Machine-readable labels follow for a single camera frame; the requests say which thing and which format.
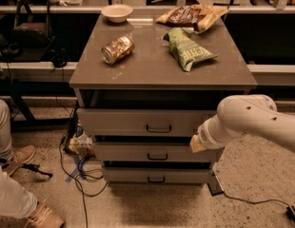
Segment grey top drawer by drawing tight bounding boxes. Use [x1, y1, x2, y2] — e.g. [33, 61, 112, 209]
[77, 108, 215, 137]

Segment grey drawer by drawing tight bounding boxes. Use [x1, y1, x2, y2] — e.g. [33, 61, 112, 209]
[102, 167, 211, 184]
[93, 143, 224, 162]
[77, 108, 215, 137]

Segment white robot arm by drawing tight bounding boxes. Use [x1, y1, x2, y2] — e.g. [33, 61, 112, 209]
[190, 95, 295, 153]

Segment grey bottom drawer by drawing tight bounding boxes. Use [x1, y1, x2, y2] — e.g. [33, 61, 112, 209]
[102, 167, 211, 184]

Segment grey drawer cabinet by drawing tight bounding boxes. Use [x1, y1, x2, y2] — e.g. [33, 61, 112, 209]
[69, 13, 256, 181]

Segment grey middle drawer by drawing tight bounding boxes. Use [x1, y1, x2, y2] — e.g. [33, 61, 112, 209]
[93, 143, 224, 162]

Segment green chip bag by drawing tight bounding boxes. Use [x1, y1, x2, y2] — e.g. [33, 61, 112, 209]
[163, 28, 217, 72]

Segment power strip on floor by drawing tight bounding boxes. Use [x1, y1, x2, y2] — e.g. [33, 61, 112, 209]
[64, 121, 94, 157]

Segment brown soda can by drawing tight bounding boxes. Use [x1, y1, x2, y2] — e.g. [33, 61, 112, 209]
[101, 35, 135, 65]

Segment brown chip bag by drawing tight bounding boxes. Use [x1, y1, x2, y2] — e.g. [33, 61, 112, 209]
[156, 4, 228, 33]

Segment white bowl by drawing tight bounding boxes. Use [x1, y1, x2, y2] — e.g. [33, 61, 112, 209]
[101, 4, 133, 24]

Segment black headphones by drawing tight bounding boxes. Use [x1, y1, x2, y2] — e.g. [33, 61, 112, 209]
[49, 48, 69, 68]

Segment tan right shoe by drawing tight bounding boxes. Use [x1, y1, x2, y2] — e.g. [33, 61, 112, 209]
[27, 201, 65, 228]

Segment tan shoe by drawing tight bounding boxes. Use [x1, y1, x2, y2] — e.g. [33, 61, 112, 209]
[27, 201, 65, 228]
[3, 145, 36, 177]

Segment tan left shoe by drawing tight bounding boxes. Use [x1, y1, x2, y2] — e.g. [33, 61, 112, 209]
[3, 145, 36, 177]

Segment person's right leg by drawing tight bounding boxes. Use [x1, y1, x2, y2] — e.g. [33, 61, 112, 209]
[0, 166, 37, 219]

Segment person's leg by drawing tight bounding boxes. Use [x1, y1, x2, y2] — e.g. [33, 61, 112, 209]
[0, 99, 13, 160]
[0, 166, 37, 219]

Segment person's left leg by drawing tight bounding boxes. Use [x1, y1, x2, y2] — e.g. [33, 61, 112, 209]
[0, 99, 13, 160]

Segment black bag on shelf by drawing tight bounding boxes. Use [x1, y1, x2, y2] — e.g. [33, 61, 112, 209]
[11, 0, 51, 48]

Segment black floor cable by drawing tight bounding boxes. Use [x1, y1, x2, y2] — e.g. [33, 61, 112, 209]
[217, 171, 291, 209]

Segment black strap on floor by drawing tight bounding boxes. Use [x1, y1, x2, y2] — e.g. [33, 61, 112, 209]
[0, 155, 54, 181]

